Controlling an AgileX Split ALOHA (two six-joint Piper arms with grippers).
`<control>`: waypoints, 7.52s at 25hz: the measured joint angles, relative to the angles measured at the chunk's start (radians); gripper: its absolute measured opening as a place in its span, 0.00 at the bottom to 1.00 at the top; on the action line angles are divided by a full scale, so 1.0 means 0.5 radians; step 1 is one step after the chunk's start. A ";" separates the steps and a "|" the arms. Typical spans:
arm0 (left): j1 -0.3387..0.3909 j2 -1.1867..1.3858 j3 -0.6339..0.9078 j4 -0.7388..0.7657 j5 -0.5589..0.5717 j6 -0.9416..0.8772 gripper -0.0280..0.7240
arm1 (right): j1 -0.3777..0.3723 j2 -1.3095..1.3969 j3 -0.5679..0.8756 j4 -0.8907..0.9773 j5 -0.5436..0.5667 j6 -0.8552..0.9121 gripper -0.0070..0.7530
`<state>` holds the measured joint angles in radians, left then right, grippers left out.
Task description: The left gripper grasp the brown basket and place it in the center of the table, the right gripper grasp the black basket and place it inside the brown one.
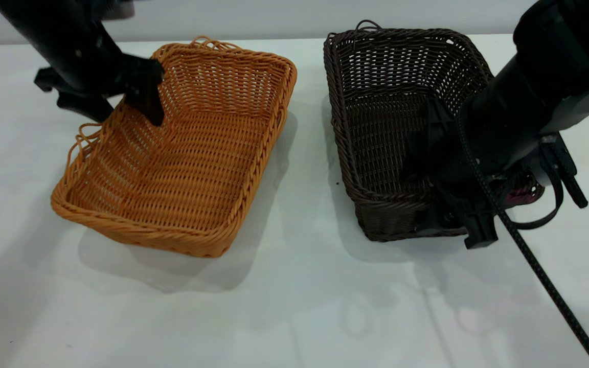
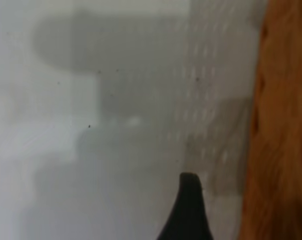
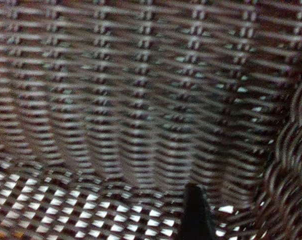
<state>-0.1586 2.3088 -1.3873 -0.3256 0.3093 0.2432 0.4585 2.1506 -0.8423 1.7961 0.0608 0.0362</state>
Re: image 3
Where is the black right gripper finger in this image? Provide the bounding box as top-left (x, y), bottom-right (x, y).
top-left (178, 183), bottom-right (218, 240)

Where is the dark brown wicker basket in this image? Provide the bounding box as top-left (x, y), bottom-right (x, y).
top-left (0, 0), bottom-right (302, 240)

